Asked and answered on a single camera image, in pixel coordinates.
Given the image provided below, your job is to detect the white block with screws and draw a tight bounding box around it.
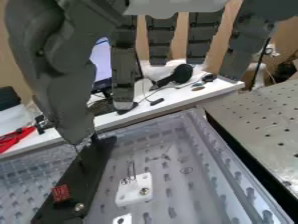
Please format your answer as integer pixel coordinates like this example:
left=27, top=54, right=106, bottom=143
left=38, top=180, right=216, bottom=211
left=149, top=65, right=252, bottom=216
left=114, top=171, right=154, bottom=207
left=111, top=213, right=134, bottom=224

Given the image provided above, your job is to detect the black mouse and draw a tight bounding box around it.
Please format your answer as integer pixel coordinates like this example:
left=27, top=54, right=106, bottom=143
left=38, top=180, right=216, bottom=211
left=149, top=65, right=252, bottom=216
left=200, top=72, right=219, bottom=84

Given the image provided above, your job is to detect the clear box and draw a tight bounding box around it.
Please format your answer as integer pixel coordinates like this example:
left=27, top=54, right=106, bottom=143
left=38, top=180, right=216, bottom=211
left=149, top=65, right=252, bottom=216
left=65, top=108, right=291, bottom=224

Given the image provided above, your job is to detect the white desk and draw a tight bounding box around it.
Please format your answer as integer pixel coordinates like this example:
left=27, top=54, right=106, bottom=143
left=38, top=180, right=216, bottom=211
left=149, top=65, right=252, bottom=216
left=0, top=68, right=246, bottom=160

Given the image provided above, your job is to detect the computer screen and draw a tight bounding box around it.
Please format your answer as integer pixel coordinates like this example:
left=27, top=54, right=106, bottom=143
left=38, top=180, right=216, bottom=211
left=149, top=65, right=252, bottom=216
left=89, top=37, right=114, bottom=95

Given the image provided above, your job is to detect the red tray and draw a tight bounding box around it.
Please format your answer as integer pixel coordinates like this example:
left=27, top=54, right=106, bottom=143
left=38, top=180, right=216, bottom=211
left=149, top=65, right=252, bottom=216
left=0, top=125, right=37, bottom=155

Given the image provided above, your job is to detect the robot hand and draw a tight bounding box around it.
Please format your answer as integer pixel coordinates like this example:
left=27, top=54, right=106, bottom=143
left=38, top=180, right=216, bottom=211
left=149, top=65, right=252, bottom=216
left=2, top=0, right=298, bottom=145

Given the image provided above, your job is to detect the black headset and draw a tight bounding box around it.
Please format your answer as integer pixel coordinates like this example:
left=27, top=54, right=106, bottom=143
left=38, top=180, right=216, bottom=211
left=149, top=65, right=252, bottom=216
left=150, top=63, right=195, bottom=91

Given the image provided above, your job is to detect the black plate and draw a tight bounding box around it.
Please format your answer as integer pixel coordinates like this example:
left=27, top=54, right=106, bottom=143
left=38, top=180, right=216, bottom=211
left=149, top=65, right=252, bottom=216
left=29, top=133, right=119, bottom=224

